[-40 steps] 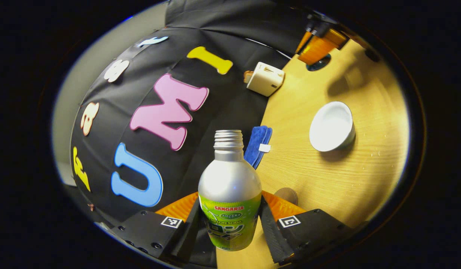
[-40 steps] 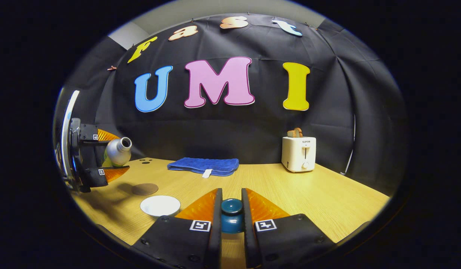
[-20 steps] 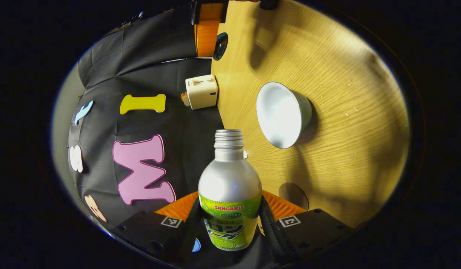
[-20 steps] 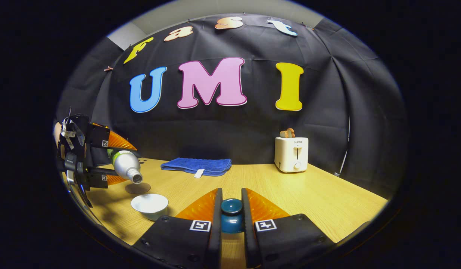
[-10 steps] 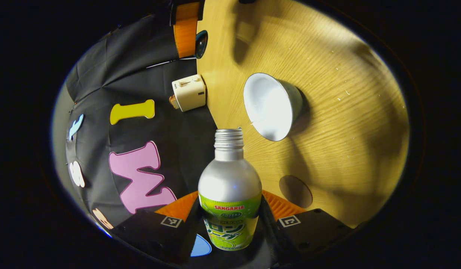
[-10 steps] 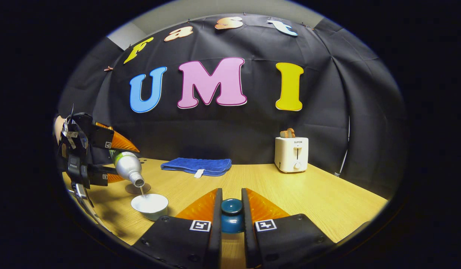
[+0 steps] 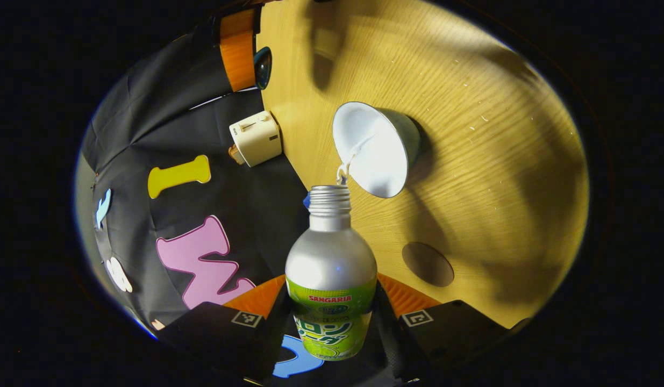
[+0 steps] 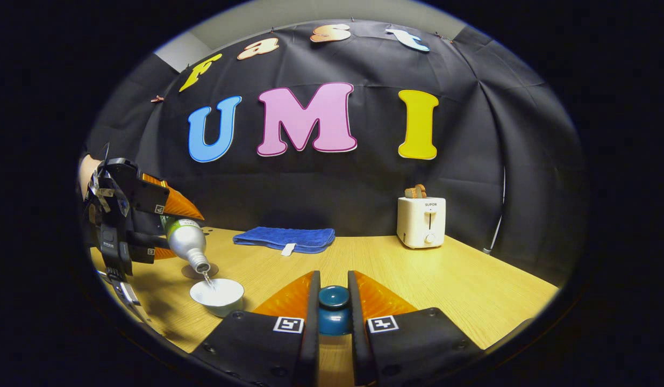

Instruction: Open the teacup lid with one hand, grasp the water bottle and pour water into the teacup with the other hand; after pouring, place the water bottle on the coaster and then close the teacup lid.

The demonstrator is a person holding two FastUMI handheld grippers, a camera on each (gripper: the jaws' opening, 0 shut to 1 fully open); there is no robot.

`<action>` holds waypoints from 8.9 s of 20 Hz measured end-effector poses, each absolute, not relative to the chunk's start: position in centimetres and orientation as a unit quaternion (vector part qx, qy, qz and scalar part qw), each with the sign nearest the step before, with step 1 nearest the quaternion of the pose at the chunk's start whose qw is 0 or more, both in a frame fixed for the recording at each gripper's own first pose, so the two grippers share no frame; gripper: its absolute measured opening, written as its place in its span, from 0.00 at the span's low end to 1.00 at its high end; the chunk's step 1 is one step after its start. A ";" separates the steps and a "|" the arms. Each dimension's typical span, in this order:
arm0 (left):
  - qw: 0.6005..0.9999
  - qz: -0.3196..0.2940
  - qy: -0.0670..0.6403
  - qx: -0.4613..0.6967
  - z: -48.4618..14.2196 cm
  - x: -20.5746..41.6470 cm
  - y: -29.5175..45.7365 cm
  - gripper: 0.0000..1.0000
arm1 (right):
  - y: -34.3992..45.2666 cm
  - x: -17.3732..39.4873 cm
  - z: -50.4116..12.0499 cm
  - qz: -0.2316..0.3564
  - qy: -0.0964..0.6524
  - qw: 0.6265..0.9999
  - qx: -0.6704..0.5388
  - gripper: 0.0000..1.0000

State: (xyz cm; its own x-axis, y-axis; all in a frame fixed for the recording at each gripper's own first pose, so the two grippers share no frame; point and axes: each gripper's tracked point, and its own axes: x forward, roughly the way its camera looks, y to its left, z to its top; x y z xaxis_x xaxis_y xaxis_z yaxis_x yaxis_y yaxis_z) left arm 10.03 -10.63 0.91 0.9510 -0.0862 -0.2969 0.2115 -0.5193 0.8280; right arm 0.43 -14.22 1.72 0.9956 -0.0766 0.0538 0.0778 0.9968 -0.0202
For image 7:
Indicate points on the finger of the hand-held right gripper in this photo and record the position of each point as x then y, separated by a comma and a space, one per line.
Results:
237, 54

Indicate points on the folded blue towel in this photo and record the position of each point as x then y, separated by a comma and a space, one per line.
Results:
306, 202

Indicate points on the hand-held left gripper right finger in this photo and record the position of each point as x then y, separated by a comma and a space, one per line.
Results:
450, 338

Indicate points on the cream white toaster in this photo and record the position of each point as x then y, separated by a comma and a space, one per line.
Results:
256, 138

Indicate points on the black backdrop cloth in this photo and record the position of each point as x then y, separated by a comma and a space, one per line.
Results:
245, 204

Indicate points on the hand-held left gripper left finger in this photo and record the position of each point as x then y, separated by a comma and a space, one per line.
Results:
240, 344

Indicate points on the toast slice in toaster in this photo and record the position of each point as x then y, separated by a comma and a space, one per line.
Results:
235, 156

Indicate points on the dark teal teacup lid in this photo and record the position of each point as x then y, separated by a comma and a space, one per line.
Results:
263, 67

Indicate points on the silver green label water bottle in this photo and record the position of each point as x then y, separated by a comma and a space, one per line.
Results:
332, 263

